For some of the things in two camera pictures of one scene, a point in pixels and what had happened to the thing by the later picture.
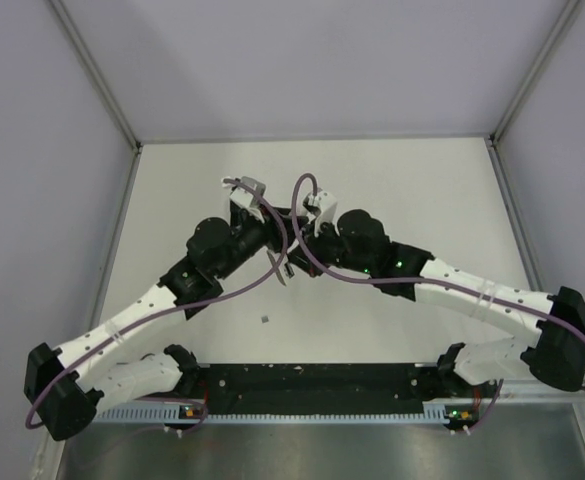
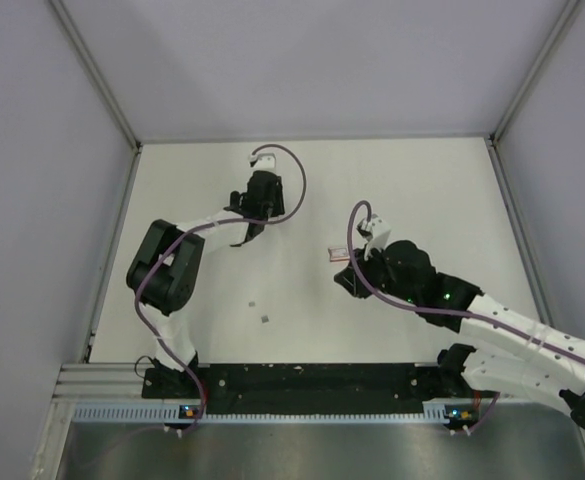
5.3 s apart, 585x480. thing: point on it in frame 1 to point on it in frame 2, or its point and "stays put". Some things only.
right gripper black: [307, 235] to [348, 279]
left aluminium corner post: [98, 74] stays put
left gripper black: [270, 229] to [277, 208]
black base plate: [329, 389] stays put
